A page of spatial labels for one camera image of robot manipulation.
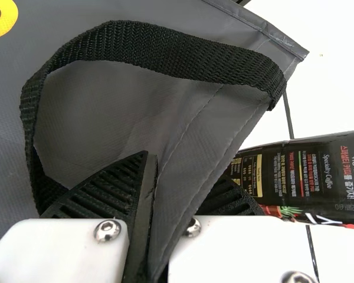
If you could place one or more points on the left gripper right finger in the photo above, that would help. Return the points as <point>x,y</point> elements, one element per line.
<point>239,244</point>

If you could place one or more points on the dark coffee bottle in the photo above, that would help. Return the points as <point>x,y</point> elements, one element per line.
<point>306,174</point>

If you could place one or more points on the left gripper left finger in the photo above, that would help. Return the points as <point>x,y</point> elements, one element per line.
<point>112,182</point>

